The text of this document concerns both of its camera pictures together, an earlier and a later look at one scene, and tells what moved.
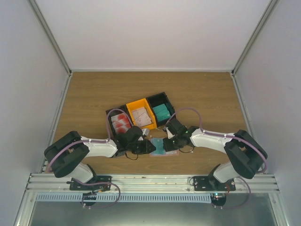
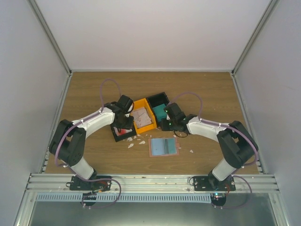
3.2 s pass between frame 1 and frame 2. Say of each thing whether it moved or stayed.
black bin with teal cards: stayed
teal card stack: stayed
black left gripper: moved
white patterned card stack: stayed
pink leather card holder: stayed
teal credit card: moved
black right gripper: moved
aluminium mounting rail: stayed
